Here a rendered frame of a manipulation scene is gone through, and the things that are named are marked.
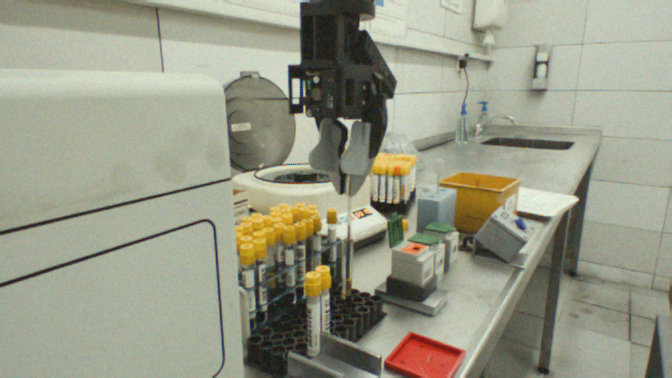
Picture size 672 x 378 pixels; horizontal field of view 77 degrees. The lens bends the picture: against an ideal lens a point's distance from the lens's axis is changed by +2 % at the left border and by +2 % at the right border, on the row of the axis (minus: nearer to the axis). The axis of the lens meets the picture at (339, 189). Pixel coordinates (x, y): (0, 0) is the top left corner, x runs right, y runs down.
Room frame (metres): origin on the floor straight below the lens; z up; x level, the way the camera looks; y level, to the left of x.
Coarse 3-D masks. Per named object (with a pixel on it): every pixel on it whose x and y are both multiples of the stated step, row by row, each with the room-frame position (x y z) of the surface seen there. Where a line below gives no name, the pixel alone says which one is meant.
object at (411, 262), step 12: (396, 252) 0.54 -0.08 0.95; (408, 252) 0.53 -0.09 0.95; (420, 252) 0.53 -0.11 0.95; (432, 252) 0.55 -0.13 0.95; (396, 264) 0.54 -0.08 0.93; (408, 264) 0.53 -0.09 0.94; (420, 264) 0.52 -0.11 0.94; (432, 264) 0.54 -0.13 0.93; (396, 276) 0.54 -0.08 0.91; (408, 276) 0.53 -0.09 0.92; (420, 276) 0.52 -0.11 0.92
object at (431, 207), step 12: (432, 192) 0.76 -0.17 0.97; (444, 192) 0.76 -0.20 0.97; (456, 192) 0.79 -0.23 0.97; (420, 204) 0.72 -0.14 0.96; (432, 204) 0.71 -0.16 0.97; (444, 204) 0.73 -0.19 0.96; (420, 216) 0.72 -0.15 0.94; (432, 216) 0.71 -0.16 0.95; (444, 216) 0.73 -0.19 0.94; (420, 228) 0.72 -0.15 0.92
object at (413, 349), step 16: (416, 336) 0.44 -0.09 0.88; (400, 352) 0.42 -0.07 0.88; (416, 352) 0.42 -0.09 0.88; (432, 352) 0.42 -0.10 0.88; (448, 352) 0.42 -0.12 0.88; (464, 352) 0.41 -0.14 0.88; (400, 368) 0.39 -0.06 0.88; (416, 368) 0.39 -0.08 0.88; (432, 368) 0.39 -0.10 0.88; (448, 368) 0.39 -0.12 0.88
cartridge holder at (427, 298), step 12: (432, 276) 0.54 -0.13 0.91; (384, 288) 0.55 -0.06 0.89; (396, 288) 0.53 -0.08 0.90; (408, 288) 0.52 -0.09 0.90; (420, 288) 0.51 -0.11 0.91; (432, 288) 0.54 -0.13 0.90; (396, 300) 0.53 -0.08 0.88; (408, 300) 0.52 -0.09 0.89; (420, 300) 0.51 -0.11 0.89; (432, 300) 0.52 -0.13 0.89; (444, 300) 0.53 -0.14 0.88; (432, 312) 0.50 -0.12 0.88
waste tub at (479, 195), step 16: (464, 176) 0.95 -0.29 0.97; (480, 176) 0.93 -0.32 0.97; (496, 176) 0.91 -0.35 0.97; (464, 192) 0.82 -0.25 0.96; (480, 192) 0.80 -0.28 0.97; (496, 192) 0.79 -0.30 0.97; (512, 192) 0.84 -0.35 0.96; (464, 208) 0.82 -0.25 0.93; (480, 208) 0.80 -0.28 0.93; (496, 208) 0.78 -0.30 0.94; (512, 208) 0.85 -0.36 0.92; (464, 224) 0.82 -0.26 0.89; (480, 224) 0.80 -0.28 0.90
